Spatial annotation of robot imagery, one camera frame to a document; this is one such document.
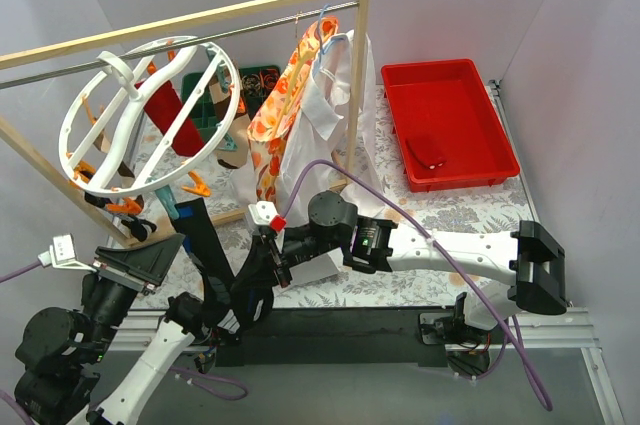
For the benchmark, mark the red sock front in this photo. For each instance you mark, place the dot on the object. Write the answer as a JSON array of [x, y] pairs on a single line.
[[425, 150]]

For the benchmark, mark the black sock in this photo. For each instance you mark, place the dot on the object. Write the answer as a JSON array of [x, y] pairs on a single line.
[[139, 228], [225, 305]]

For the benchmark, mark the white shirt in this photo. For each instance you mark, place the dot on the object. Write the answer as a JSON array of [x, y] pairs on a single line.
[[315, 134]]

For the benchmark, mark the floral table mat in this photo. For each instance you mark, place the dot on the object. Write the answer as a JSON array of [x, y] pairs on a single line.
[[470, 210]]

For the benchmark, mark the orange clip rim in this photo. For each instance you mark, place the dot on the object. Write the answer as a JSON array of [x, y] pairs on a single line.
[[198, 186]]

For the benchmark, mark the teal clothes clip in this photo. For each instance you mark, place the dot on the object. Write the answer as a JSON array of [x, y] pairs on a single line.
[[167, 199]]

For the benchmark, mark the orange floral dress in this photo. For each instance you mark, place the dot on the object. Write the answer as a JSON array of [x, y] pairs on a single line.
[[269, 130]]

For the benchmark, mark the green compartment box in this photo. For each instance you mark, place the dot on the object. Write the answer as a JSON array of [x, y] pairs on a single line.
[[257, 84]]

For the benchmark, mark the red sock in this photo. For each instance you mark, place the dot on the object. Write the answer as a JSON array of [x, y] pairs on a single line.
[[162, 109], [425, 150]]

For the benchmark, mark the white round clip hanger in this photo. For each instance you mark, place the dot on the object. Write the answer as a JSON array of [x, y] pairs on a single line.
[[162, 59]]

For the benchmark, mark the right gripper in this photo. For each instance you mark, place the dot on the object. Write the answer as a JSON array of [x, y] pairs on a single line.
[[278, 259]]

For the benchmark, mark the wooden clothes rack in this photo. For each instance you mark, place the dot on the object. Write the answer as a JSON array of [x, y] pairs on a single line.
[[158, 29]]

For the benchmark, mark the red plastic tray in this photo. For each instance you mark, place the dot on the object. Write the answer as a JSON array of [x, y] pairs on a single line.
[[448, 101]]

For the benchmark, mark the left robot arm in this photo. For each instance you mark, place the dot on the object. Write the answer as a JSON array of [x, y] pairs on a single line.
[[59, 345]]

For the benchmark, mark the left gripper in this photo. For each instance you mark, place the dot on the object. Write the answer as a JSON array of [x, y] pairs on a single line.
[[126, 276]]

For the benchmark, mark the beige brown striped sock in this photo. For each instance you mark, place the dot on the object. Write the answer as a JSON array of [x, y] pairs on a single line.
[[233, 150]]

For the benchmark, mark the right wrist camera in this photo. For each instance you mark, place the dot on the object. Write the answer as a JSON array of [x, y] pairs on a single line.
[[264, 213]]

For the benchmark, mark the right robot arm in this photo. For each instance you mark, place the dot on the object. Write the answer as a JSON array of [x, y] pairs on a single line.
[[525, 268]]

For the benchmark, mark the black base bar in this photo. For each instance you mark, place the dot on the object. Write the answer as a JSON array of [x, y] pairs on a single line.
[[338, 336]]

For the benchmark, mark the red sock rear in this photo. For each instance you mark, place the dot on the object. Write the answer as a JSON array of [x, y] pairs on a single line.
[[162, 109]]

